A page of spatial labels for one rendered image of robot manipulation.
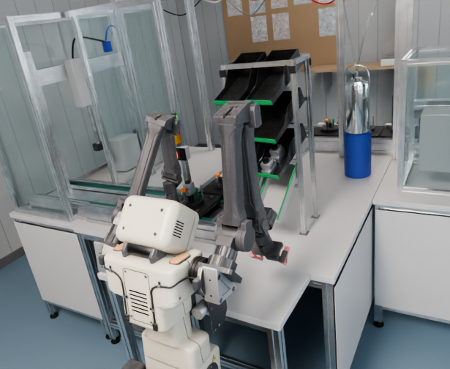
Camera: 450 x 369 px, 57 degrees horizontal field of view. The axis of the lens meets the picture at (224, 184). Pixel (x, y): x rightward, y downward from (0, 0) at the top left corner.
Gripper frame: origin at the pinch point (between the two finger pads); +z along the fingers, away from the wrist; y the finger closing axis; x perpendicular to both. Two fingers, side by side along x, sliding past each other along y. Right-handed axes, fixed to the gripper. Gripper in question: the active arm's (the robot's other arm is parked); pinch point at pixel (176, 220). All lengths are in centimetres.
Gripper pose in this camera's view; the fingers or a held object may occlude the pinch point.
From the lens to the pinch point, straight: 199.6
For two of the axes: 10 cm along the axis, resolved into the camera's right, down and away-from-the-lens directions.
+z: 1.4, 9.3, 3.5
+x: -4.7, 3.7, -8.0
